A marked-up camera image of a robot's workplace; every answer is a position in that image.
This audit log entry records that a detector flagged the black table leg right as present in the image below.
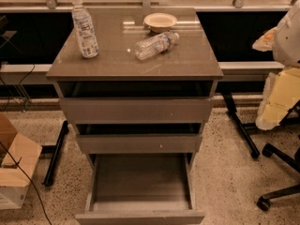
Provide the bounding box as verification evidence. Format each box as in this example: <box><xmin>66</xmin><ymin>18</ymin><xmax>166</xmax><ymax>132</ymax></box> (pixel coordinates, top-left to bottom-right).
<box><xmin>221</xmin><ymin>91</ymin><xmax>260</xmax><ymax>158</ymax></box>

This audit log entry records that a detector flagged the grey drawer cabinet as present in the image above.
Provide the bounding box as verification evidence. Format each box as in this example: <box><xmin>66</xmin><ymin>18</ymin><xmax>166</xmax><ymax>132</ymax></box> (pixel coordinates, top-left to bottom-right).
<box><xmin>45</xmin><ymin>7</ymin><xmax>224</xmax><ymax>225</ymax></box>

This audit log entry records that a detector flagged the white paper bowl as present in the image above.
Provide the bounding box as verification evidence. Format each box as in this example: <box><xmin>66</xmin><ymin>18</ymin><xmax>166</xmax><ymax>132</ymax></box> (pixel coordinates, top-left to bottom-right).
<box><xmin>143</xmin><ymin>13</ymin><xmax>177</xmax><ymax>33</ymax></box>

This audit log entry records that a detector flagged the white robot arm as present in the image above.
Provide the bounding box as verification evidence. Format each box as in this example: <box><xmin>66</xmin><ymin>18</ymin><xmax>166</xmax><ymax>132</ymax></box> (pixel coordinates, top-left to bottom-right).
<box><xmin>252</xmin><ymin>1</ymin><xmax>300</xmax><ymax>130</ymax></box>

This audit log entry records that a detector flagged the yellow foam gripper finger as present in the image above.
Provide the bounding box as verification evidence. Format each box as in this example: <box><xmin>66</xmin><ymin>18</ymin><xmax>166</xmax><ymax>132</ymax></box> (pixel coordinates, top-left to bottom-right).
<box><xmin>255</xmin><ymin>67</ymin><xmax>300</xmax><ymax>130</ymax></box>
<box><xmin>252</xmin><ymin>27</ymin><xmax>277</xmax><ymax>52</ymax></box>

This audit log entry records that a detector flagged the clear crumpled plastic bottle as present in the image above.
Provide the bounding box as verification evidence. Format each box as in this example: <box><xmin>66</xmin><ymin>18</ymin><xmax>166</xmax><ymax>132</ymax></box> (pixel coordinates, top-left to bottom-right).
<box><xmin>134</xmin><ymin>32</ymin><xmax>180</xmax><ymax>60</ymax></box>

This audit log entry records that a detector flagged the open bottom drawer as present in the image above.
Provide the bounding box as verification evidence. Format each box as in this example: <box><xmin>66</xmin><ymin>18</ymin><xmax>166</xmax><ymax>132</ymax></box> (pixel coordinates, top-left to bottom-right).
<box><xmin>76</xmin><ymin>154</ymin><xmax>204</xmax><ymax>225</ymax></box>

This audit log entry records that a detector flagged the black office chair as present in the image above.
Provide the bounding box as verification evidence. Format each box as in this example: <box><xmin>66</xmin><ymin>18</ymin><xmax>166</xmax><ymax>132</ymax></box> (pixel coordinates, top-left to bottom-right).
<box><xmin>256</xmin><ymin>112</ymin><xmax>300</xmax><ymax>214</ymax></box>

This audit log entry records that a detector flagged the labelled plastic bottle white cap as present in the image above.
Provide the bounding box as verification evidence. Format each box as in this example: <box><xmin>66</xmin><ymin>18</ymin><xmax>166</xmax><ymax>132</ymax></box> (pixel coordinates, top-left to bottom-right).
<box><xmin>71</xmin><ymin>0</ymin><xmax>98</xmax><ymax>58</ymax></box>

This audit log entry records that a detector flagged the black table leg left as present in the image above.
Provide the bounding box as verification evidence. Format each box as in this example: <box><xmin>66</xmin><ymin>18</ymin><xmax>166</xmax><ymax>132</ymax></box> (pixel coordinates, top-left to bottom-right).
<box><xmin>42</xmin><ymin>120</ymin><xmax>68</xmax><ymax>187</ymax></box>

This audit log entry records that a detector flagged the cardboard box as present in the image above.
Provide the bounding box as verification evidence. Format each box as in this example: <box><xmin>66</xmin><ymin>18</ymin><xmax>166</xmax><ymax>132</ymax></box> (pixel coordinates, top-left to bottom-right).
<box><xmin>0</xmin><ymin>112</ymin><xmax>42</xmax><ymax>210</ymax></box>

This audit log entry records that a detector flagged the middle drawer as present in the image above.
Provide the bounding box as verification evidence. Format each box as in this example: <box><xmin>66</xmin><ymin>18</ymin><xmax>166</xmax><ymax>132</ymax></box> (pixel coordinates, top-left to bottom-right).
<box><xmin>76</xmin><ymin>124</ymin><xmax>202</xmax><ymax>154</ymax></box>

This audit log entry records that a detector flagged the black cable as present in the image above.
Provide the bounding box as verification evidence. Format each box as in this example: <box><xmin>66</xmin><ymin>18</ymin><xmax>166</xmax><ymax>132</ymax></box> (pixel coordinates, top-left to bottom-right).
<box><xmin>0</xmin><ymin>141</ymin><xmax>53</xmax><ymax>225</ymax></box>

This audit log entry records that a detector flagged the top drawer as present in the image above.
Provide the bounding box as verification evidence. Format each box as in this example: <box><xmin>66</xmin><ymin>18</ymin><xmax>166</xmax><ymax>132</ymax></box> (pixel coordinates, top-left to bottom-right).
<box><xmin>59</xmin><ymin>82</ymin><xmax>214</xmax><ymax>125</ymax></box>

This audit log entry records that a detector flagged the black table leg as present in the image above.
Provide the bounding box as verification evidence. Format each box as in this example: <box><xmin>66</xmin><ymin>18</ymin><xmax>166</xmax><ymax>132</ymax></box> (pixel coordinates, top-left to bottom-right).
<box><xmin>221</xmin><ymin>91</ymin><xmax>260</xmax><ymax>158</ymax></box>
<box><xmin>42</xmin><ymin>120</ymin><xmax>68</xmax><ymax>187</ymax></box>

